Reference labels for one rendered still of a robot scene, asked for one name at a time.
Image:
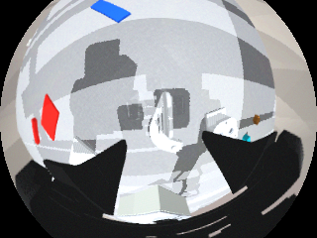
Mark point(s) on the small brown block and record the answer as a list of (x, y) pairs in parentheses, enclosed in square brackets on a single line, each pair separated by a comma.
[(257, 119)]

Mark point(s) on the red rectangular bar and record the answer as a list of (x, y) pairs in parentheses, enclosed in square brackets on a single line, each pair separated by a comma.
[(36, 131)]

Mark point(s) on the cyan rectangular block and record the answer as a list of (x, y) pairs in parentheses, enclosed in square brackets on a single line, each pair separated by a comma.
[(246, 137)]

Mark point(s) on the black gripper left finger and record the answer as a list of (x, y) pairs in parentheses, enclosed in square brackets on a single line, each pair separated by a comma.
[(97, 179)]

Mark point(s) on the blue flat bar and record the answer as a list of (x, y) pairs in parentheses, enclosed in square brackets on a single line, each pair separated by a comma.
[(110, 10)]

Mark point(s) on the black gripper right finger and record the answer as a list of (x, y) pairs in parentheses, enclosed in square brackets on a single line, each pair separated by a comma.
[(236, 158)]

